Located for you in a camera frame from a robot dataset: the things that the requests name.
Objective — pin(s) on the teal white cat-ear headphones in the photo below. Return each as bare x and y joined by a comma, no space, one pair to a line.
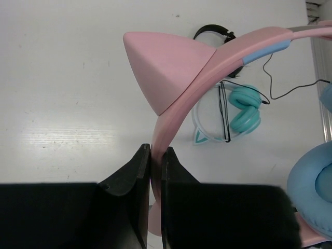
239,109

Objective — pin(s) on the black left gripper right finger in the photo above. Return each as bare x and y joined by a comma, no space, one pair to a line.
205,215

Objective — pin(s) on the black headphones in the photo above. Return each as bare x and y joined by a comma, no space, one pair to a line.
227,36

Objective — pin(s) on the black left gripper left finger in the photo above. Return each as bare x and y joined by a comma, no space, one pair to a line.
109,214

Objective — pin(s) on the pink blue cat-ear headphones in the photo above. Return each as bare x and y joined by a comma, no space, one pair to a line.
286,150

